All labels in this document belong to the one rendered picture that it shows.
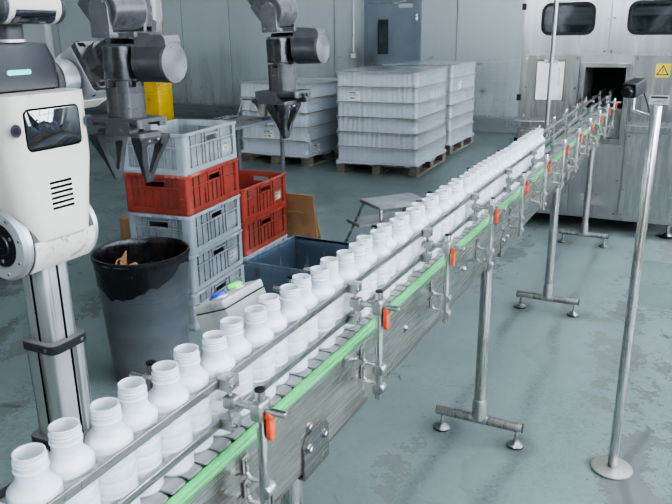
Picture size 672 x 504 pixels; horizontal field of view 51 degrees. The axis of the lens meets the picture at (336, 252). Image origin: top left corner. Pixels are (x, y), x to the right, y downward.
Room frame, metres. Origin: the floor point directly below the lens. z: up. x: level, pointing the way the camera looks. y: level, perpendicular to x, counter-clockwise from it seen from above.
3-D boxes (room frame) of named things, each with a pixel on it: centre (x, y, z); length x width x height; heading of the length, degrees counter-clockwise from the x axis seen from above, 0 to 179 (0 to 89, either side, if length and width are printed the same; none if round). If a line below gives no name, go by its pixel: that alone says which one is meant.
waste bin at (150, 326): (3.14, 0.92, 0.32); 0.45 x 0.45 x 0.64
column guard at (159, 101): (11.40, 2.81, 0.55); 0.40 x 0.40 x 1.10; 63
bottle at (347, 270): (1.41, -0.02, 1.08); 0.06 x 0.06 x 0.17
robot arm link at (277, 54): (1.49, 0.10, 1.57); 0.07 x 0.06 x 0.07; 64
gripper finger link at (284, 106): (1.50, 0.11, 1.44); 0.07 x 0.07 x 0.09; 63
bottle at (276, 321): (1.16, 0.12, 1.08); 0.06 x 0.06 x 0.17
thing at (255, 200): (4.66, 0.65, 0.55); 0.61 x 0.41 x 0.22; 156
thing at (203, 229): (3.99, 0.87, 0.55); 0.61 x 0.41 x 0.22; 160
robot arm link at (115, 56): (1.09, 0.31, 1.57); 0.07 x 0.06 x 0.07; 64
